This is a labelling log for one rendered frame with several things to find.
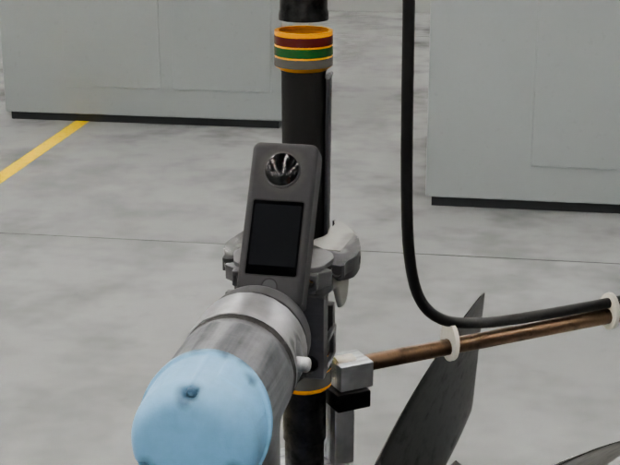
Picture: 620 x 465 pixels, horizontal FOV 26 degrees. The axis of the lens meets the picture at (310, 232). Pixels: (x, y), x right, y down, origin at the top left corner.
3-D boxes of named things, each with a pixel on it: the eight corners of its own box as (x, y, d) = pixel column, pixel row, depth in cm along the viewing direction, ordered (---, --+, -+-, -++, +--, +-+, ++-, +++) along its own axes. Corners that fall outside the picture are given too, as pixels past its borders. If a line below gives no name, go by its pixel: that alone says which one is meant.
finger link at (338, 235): (339, 283, 109) (299, 322, 100) (340, 213, 107) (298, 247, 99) (376, 288, 108) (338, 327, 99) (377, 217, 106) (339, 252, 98)
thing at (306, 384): (316, 366, 110) (316, 352, 110) (340, 386, 106) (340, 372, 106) (268, 375, 108) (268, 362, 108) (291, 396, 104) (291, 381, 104)
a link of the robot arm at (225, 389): (125, 516, 76) (117, 377, 73) (179, 431, 86) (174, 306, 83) (260, 530, 74) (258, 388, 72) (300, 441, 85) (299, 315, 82)
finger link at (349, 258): (317, 252, 103) (274, 288, 95) (317, 230, 103) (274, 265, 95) (375, 259, 102) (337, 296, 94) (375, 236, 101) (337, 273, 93)
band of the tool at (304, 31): (316, 62, 102) (316, 24, 101) (341, 71, 99) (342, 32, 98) (265, 66, 101) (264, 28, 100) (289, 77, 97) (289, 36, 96)
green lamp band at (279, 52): (316, 48, 102) (316, 38, 102) (342, 56, 98) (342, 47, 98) (264, 52, 100) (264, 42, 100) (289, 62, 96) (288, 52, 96)
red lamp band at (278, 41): (316, 37, 102) (316, 28, 102) (342, 46, 98) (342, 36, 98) (264, 41, 100) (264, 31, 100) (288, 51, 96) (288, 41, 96)
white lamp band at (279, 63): (316, 58, 102) (316, 49, 102) (342, 67, 99) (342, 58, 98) (264, 63, 100) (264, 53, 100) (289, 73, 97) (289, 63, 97)
